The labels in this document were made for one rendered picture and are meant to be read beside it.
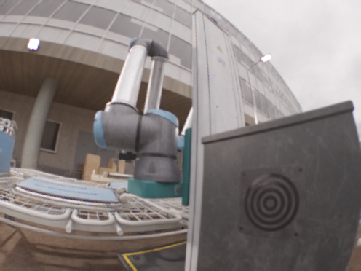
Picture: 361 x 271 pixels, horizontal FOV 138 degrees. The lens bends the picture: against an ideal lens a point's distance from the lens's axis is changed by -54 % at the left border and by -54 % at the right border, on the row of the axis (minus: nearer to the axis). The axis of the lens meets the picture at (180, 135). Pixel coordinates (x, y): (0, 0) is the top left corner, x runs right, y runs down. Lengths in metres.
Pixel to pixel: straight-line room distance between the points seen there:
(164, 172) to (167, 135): 0.14
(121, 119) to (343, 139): 0.61
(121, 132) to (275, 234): 0.52
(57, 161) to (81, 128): 1.84
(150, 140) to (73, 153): 6.58
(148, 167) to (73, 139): 6.68
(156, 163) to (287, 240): 0.44
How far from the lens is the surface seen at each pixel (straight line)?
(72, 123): 7.29
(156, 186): 0.51
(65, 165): 7.08
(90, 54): 4.69
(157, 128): 0.55
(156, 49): 0.97
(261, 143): 0.29
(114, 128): 0.55
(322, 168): 0.26
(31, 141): 5.22
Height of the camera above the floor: 0.74
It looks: 15 degrees up
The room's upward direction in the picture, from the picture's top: 3 degrees clockwise
